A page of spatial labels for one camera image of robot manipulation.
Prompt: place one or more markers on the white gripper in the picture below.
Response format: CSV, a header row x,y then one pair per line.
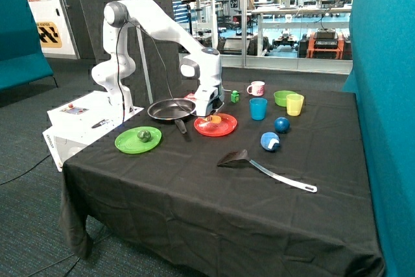
x,y
208,99

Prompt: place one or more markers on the yellow toy corn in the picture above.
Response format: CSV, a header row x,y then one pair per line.
x,y
216,119

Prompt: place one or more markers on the green toy pepper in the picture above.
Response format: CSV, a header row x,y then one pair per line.
x,y
144,136

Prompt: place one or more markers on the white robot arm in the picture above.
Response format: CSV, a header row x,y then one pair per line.
x,y
202,63

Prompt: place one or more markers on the red plastic plate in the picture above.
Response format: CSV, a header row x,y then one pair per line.
x,y
227,125

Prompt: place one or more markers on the pink book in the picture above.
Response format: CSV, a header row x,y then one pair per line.
x,y
190,96

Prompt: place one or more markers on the green toy block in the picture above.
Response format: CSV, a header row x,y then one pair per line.
x,y
235,97

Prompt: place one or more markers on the black frying pan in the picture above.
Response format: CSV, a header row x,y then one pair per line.
x,y
176,110

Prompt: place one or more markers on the black slotted spatula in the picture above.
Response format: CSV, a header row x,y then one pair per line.
x,y
243,155

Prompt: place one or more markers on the blue plastic cup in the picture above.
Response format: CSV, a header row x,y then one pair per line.
x,y
258,108

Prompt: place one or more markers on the pink and white mug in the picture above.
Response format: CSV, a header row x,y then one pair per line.
x,y
256,88

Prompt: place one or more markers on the blue and white ball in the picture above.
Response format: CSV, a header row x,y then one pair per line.
x,y
270,141

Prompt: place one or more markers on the dark blue ball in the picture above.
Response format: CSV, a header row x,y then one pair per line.
x,y
282,125

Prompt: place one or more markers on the green plastic bowl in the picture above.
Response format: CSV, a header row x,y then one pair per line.
x,y
280,97

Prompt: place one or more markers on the green plastic plate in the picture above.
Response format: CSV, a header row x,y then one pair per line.
x,y
127,142

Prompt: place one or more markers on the black tablecloth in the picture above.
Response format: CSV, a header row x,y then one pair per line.
x,y
234,220

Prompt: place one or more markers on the yellow plastic cup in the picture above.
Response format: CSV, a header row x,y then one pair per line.
x,y
294,103

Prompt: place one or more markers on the black tripod stand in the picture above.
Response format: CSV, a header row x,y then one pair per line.
x,y
188,3

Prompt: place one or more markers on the white robot controller base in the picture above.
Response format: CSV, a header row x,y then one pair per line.
x,y
80,122

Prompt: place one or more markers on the orange mobile robot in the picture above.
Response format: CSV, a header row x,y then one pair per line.
x,y
325,43

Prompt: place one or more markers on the teal partition panel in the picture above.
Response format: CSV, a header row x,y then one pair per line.
x,y
382,77

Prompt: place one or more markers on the yellow black warning sign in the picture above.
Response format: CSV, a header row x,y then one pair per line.
x,y
49,35

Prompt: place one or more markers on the teal sofa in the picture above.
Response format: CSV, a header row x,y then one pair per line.
x,y
22,60

